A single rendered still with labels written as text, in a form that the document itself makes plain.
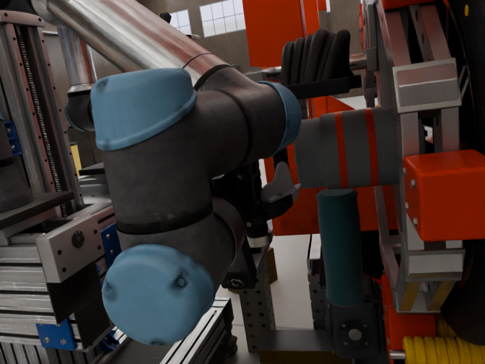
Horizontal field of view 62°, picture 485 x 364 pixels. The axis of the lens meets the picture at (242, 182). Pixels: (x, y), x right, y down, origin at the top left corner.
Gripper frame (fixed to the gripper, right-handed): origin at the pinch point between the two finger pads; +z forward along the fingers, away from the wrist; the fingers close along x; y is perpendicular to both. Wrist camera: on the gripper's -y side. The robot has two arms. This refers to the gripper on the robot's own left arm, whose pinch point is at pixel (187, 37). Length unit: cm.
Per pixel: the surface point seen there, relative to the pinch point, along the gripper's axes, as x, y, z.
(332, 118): 94, 20, -76
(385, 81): 101, 14, -72
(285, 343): 67, 103, -40
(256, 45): 58, 6, -39
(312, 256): 70, 76, -25
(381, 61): 101, 11, -72
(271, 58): 61, 10, -38
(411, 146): 110, 20, -95
